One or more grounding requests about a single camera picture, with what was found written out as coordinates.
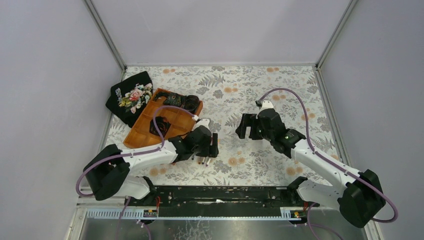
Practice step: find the rolled dark tie back right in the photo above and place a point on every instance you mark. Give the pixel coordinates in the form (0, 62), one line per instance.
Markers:
(191, 103)

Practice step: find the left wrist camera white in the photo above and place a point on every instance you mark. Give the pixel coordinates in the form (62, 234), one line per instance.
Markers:
(205, 122)

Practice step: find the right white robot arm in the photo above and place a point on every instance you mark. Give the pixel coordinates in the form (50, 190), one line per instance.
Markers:
(351, 192)

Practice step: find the black floral embroidered cloth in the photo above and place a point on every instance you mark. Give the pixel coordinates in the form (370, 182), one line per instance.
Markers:
(129, 98)

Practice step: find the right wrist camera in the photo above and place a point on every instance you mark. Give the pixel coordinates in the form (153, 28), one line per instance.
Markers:
(264, 105)

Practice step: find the floral table mat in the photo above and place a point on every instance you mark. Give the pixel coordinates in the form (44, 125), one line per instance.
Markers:
(229, 91)

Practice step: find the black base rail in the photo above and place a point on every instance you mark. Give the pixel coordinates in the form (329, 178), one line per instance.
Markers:
(222, 201)

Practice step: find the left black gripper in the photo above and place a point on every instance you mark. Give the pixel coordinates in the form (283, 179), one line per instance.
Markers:
(213, 145)

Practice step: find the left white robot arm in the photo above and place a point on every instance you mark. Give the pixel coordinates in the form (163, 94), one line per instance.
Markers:
(113, 172)

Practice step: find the rolled dark tie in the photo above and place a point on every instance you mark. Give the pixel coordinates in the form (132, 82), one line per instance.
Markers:
(170, 98)
(191, 103)

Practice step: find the orange wooden divided tray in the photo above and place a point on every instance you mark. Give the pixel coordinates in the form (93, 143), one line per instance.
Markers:
(164, 116)

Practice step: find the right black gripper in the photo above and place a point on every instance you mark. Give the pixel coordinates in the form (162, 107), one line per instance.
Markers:
(252, 124)

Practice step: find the rolled dark tie back left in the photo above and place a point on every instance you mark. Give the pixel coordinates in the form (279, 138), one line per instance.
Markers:
(170, 98)

